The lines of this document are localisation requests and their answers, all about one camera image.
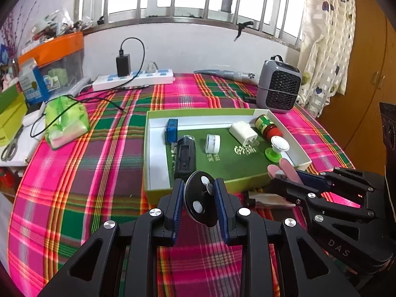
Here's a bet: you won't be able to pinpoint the red cap bottle green label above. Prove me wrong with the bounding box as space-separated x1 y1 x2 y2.
254 114 283 139

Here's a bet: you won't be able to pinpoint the black charger plug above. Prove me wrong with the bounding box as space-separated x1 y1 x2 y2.
116 54 132 77

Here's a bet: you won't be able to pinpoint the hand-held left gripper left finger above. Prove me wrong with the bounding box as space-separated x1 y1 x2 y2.
39 178 186 297

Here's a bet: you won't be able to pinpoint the white knob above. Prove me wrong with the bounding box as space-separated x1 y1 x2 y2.
265 136 291 162

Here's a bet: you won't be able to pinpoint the dark green flat box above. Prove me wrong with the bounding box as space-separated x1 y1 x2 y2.
0 85 21 113

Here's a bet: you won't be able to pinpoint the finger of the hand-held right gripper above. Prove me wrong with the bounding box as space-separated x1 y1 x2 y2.
295 166 387 193
269 175 377 226

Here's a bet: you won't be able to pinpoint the black strap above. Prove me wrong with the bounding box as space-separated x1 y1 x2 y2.
233 22 254 41

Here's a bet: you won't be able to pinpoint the cream patterned curtain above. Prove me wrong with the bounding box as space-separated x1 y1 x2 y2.
297 0 356 118

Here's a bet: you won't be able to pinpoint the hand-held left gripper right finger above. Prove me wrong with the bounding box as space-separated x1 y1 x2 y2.
215 177 361 297

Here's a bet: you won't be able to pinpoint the blue and white carton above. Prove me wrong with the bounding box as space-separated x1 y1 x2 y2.
19 59 50 105

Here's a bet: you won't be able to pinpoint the grey handheld tool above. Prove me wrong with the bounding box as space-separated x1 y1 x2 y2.
194 69 260 85

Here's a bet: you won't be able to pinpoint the black disc with white buttons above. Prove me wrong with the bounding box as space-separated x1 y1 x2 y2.
183 171 221 228

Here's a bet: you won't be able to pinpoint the blue translucent card reader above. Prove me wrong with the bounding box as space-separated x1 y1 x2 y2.
165 119 179 143

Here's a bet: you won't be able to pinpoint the dark patterned cloth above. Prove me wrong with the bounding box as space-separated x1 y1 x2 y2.
379 102 396 198

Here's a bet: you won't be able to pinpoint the green and white cardboard box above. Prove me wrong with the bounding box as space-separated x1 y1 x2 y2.
144 108 312 205

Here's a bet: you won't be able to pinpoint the grey portable fan heater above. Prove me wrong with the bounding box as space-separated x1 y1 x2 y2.
256 55 302 114

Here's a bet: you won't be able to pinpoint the wooden wardrobe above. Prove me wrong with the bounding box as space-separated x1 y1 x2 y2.
319 0 396 174

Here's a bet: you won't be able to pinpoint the black charger cable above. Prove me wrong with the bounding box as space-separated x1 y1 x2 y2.
74 37 146 113

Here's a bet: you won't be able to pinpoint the white power strip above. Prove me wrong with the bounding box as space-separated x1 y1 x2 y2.
92 69 174 92

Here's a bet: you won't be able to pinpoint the clear bin with orange lid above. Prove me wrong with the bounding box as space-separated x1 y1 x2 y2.
18 32 85 87

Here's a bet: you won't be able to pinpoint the pink paddles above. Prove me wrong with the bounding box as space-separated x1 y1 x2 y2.
267 158 304 184

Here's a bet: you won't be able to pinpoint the black stamp with clear cap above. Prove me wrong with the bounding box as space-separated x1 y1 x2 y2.
174 135 197 180

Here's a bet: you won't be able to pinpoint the lime flat box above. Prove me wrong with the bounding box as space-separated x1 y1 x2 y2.
0 94 29 147

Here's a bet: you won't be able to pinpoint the green tissue pack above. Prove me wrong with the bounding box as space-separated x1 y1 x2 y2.
45 95 91 150

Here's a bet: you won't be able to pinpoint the pink and green plaid blanket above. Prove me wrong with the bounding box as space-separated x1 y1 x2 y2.
8 74 356 297

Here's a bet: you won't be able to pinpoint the white charger adapter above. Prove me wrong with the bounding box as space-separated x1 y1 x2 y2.
229 122 260 147

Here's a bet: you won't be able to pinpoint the pile of assorted sundries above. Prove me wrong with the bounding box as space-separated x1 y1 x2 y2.
22 9 93 50

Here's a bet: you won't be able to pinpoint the grey scissors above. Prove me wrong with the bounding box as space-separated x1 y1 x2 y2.
0 124 25 161

